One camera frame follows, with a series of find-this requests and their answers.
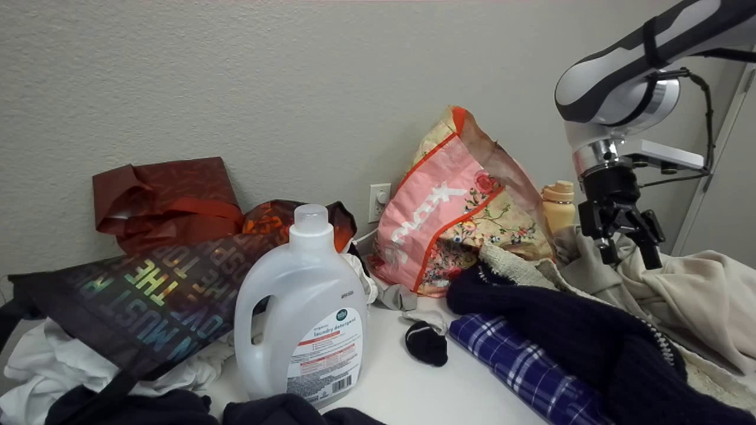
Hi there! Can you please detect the black bag rainbow lettering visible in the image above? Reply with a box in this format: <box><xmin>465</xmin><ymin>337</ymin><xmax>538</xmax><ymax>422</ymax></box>
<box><xmin>8</xmin><ymin>231</ymin><xmax>286</xmax><ymax>381</ymax></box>

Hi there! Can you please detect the dark red shopping bag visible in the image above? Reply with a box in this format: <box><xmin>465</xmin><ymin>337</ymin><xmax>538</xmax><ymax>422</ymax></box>
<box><xmin>89</xmin><ymin>155</ymin><xmax>245</xmax><ymax>255</ymax></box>

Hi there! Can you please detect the orange patterned bag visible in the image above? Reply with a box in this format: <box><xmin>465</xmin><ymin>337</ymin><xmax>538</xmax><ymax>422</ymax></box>
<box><xmin>241</xmin><ymin>199</ymin><xmax>362</xmax><ymax>255</ymax></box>

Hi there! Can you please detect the black sock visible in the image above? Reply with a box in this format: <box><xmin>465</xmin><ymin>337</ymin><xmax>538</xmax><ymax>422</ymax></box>
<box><xmin>402</xmin><ymin>318</ymin><xmax>448</xmax><ymax>369</ymax></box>

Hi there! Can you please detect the dark navy garment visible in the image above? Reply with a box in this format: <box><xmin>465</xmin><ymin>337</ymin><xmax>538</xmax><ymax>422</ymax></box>
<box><xmin>44</xmin><ymin>381</ymin><xmax>384</xmax><ymax>425</ymax></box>

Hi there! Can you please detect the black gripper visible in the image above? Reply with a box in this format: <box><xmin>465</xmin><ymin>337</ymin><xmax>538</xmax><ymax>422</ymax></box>
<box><xmin>577</xmin><ymin>164</ymin><xmax>669</xmax><ymax>271</ymax></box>

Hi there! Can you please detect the white detergent jug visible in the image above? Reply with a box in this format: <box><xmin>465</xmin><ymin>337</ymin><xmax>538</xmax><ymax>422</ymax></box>
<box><xmin>232</xmin><ymin>204</ymin><xmax>373</xmax><ymax>412</ymax></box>

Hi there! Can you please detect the cream plastic bottle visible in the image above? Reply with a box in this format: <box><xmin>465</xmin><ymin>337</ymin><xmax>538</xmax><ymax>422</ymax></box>
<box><xmin>540</xmin><ymin>180</ymin><xmax>581</xmax><ymax>239</ymax></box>

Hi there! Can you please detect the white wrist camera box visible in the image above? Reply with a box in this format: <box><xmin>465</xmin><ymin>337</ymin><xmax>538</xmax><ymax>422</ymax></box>
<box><xmin>622</xmin><ymin>140</ymin><xmax>706</xmax><ymax>176</ymax></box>

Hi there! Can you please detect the pink floral tote bag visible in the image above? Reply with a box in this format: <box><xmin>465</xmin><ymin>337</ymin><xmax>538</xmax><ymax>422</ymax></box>
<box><xmin>371</xmin><ymin>107</ymin><xmax>552</xmax><ymax>301</ymax></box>

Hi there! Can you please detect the grey sock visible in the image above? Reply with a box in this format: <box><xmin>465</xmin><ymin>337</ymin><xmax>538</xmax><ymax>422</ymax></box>
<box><xmin>375</xmin><ymin>282</ymin><xmax>420</xmax><ymax>315</ymax></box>

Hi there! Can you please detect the beige sweatshirt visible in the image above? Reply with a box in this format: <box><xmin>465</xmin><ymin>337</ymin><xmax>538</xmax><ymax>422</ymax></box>
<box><xmin>551</xmin><ymin>224</ymin><xmax>756</xmax><ymax>381</ymax></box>

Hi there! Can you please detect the white wall outlet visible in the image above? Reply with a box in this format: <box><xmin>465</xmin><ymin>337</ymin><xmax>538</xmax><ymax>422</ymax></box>
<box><xmin>366</xmin><ymin>181</ymin><xmax>395</xmax><ymax>224</ymax></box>

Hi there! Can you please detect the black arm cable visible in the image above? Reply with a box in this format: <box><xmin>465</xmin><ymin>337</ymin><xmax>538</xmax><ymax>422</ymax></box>
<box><xmin>636</xmin><ymin>14</ymin><xmax>756</xmax><ymax>191</ymax></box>

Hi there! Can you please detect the blue plaid cloth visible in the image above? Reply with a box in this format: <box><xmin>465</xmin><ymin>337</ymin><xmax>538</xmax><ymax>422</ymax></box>
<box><xmin>446</xmin><ymin>315</ymin><xmax>611</xmax><ymax>425</ymax></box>

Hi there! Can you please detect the white crumpled cloth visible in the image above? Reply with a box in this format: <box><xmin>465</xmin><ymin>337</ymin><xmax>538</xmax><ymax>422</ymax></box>
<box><xmin>0</xmin><ymin>315</ymin><xmax>238</xmax><ymax>425</ymax></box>

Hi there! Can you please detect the white door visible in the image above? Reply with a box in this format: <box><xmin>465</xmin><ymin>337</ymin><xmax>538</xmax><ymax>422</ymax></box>
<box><xmin>670</xmin><ymin>62</ymin><xmax>756</xmax><ymax>270</ymax></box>

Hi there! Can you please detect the navy knit cloth white border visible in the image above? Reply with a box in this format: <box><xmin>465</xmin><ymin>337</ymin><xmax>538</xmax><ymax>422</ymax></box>
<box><xmin>446</xmin><ymin>242</ymin><xmax>756</xmax><ymax>425</ymax></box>

